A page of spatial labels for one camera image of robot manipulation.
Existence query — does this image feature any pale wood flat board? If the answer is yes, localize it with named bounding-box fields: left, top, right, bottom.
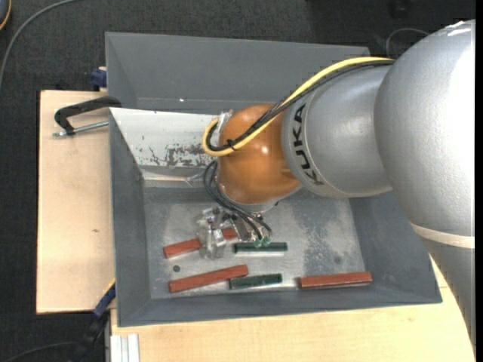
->
left=35, top=90, right=116, bottom=314

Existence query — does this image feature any dark green flat block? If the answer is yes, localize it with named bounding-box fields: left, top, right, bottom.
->
left=233, top=241, right=289, bottom=256
left=228, top=272, right=284, bottom=290

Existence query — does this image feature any red-brown flat block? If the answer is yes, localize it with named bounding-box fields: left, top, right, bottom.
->
left=297, top=271, right=374, bottom=290
left=163, top=227, right=239, bottom=259
left=168, top=264, right=250, bottom=294

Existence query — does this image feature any grey metal bin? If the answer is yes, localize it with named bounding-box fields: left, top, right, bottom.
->
left=104, top=31, right=443, bottom=328

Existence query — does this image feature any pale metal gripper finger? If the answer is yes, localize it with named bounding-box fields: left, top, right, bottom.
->
left=196, top=207, right=222, bottom=249
left=205, top=229, right=228, bottom=260

